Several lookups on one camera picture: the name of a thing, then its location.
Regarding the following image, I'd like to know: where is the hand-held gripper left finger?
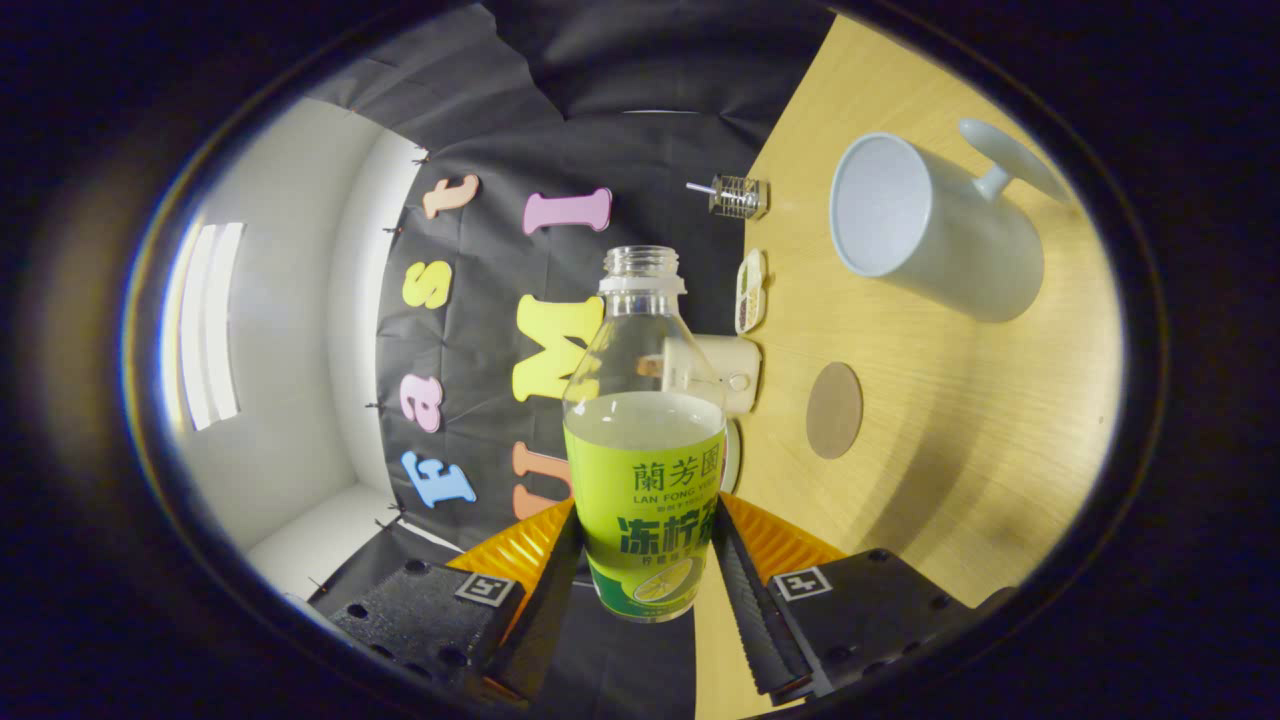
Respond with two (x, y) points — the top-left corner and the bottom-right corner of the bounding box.
(330, 498), (586, 706)

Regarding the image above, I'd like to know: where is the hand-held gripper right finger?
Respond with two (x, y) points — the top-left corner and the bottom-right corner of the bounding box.
(712, 490), (1011, 706)

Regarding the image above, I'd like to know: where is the green label juice bottle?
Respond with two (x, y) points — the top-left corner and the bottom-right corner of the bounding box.
(562, 245), (728, 623)

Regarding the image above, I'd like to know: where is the round brown coaster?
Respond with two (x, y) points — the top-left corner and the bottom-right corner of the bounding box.
(806, 361), (864, 460)

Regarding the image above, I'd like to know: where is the pale blue cup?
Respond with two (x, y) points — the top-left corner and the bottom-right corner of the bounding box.
(828, 118), (1073, 323)

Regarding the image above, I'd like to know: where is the cream toaster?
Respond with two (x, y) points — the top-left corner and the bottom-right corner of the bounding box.
(660, 335), (763, 418)

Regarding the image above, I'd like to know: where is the wooden table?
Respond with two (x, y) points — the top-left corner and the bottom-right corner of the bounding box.
(695, 15), (1126, 720)

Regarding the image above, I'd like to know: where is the white divided snack tray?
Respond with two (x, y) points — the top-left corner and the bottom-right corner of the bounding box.
(735, 248), (768, 334)

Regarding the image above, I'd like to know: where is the ceiling light panel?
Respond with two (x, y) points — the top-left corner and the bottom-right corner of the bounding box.
(178, 222), (246, 431)

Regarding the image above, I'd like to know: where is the black backdrop cloth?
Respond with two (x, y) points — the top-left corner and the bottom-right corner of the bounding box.
(310, 0), (836, 720)

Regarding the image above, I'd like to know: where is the wire mesh glass holder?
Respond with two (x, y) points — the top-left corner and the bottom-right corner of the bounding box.
(710, 175), (769, 221)

